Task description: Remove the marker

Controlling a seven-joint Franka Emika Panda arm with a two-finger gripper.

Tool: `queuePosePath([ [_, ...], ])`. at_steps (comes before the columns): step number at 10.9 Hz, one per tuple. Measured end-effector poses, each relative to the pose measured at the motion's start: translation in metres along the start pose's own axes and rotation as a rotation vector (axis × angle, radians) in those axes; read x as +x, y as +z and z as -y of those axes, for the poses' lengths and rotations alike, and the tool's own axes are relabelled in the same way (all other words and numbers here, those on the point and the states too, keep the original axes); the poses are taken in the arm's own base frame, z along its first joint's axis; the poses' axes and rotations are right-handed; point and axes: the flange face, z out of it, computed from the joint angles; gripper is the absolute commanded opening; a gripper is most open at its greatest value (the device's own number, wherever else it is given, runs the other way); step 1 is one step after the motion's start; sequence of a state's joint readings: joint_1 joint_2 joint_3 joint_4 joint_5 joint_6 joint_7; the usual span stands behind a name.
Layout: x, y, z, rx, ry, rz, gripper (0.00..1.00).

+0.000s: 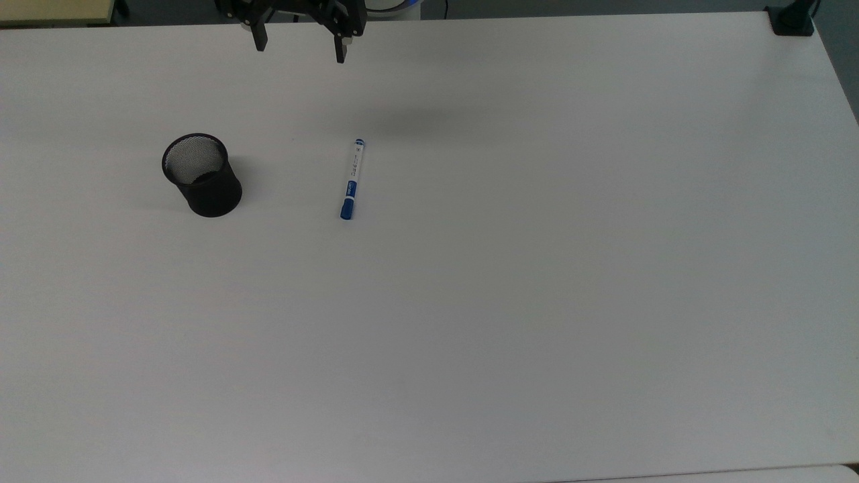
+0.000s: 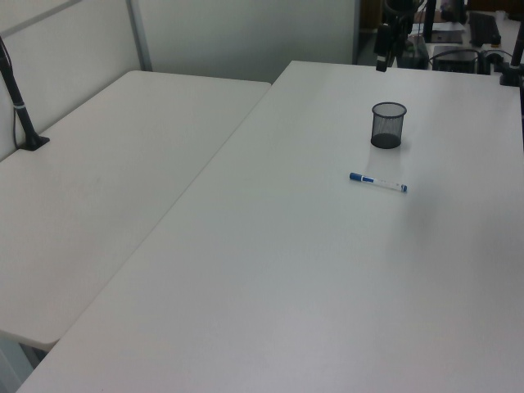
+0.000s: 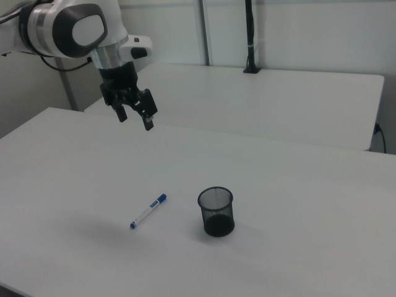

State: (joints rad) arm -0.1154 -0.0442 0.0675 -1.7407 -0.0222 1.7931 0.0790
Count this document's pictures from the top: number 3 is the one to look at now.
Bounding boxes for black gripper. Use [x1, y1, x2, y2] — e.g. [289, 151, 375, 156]
[98, 60, 159, 132]

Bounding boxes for blue and white marker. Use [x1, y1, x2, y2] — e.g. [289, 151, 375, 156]
[129, 193, 168, 230]

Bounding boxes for black mesh pen cup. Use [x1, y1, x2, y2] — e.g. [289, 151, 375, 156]
[197, 186, 236, 238]

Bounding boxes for white background table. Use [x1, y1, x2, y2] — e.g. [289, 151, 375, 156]
[84, 63, 385, 152]

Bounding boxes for black pole with clamp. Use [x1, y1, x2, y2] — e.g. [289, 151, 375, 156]
[243, 0, 262, 74]

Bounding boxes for grey wall profile strip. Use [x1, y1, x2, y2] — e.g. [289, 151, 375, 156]
[194, 0, 215, 66]
[55, 57, 79, 111]

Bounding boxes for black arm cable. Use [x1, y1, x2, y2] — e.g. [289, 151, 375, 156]
[40, 56, 93, 72]

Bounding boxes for black wall cable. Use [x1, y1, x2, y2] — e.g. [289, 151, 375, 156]
[373, 122, 387, 154]

